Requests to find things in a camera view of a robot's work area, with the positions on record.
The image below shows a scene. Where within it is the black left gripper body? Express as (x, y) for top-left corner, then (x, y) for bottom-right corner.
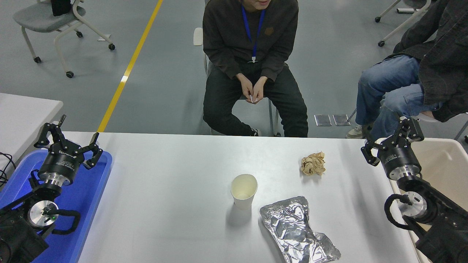
(38, 142), (85, 179)

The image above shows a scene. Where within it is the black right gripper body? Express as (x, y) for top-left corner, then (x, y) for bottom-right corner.
(377, 142), (421, 174)

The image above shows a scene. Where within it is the silver foil tray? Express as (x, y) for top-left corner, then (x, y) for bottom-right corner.
(260, 196), (341, 263)

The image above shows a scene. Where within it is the white paper cup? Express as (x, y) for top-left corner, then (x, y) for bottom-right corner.
(230, 174), (258, 210)

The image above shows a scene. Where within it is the person's left hand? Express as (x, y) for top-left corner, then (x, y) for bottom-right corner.
(252, 76), (268, 104)

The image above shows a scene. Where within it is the person's right hand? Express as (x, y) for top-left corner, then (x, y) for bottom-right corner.
(236, 73), (254, 101)

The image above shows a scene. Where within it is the white-seated chair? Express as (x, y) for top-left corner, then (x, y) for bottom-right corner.
(347, 108), (468, 142)

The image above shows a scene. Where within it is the white side table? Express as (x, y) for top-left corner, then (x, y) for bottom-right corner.
(0, 93), (64, 172)

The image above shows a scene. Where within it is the large pale beige bin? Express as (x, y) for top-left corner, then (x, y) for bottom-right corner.
(377, 137), (468, 263)

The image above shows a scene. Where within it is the blue plastic tray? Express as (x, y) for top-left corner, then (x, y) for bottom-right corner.
(0, 149), (113, 263)

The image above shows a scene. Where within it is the crumpled tan paper ball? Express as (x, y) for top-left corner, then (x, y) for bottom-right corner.
(301, 152), (326, 176)

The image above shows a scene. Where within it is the seated person in jeans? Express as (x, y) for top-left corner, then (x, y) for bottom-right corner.
(346, 0), (468, 140)

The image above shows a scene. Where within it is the white-legged wheeled chair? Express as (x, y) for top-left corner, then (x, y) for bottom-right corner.
(374, 0), (439, 47)

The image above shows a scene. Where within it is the grey wheeled office chair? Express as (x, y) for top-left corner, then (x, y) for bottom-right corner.
(13, 0), (116, 79)

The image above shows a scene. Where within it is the black bag on chair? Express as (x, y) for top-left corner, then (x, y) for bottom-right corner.
(50, 0), (72, 17)

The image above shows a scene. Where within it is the white-armed chair under person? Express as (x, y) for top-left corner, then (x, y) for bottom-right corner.
(193, 27), (282, 137)

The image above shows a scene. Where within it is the black cable bundle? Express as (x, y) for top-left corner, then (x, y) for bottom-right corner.
(0, 152), (17, 188)

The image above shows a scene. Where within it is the blue lanyard with badge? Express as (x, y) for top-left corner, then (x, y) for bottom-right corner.
(241, 5), (266, 63)

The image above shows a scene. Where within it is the seated person with lanyard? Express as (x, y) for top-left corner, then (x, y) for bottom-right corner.
(202, 0), (309, 138)

